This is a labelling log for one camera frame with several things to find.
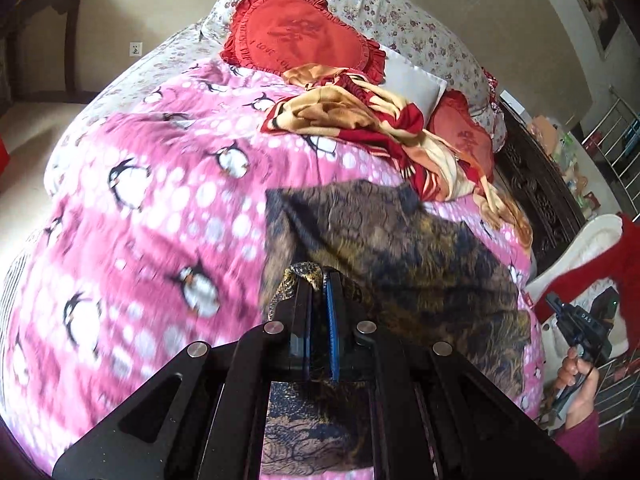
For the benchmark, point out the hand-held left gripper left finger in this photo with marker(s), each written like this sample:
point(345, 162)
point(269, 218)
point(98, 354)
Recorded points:
point(302, 321)

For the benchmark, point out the large red heart pillow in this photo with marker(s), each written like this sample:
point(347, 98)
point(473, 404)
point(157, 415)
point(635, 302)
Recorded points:
point(295, 30)

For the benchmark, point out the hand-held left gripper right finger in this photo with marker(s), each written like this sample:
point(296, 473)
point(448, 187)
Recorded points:
point(332, 331)

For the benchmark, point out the large floral pillow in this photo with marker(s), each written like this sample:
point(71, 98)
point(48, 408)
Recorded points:
point(425, 25)

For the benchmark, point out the pink penguin blanket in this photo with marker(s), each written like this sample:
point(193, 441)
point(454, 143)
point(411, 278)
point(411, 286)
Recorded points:
point(150, 240)

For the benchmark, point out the person's right hand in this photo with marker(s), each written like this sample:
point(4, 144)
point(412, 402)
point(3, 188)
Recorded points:
point(582, 395)

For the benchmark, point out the dark wooden desk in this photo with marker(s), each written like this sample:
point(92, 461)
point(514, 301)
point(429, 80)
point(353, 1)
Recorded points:
point(50, 35)

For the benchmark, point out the metal rack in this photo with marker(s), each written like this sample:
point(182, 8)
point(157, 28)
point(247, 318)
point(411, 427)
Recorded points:
point(622, 105)

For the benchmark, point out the wall poster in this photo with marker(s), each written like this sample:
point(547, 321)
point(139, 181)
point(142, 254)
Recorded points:
point(597, 5)

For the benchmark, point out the dark carved wooden headboard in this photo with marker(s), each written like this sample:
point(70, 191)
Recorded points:
point(530, 180)

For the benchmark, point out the white box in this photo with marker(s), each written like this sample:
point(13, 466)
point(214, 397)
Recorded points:
point(512, 102)

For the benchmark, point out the small red heart pillow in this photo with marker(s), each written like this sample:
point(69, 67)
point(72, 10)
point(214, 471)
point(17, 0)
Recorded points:
point(465, 135)

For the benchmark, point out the white pillow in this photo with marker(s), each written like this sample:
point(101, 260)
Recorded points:
point(410, 80)

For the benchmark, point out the red cloth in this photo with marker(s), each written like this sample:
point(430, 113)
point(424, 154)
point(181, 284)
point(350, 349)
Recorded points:
point(620, 255)

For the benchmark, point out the person's right forearm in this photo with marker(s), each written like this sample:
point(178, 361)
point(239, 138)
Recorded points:
point(580, 447)

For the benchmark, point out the wall socket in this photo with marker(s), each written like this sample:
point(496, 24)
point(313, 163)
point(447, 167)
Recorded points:
point(135, 49)

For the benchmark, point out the small floral pillow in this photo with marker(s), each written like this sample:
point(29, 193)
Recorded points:
point(222, 7)

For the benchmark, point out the dark floral patterned garment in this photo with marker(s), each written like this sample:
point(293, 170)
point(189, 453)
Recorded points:
point(425, 260)

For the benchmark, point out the red and yellow blanket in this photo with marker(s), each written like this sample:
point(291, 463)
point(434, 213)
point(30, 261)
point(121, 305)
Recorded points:
point(350, 110)

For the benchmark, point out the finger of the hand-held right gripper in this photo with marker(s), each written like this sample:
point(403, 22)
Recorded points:
point(559, 312)

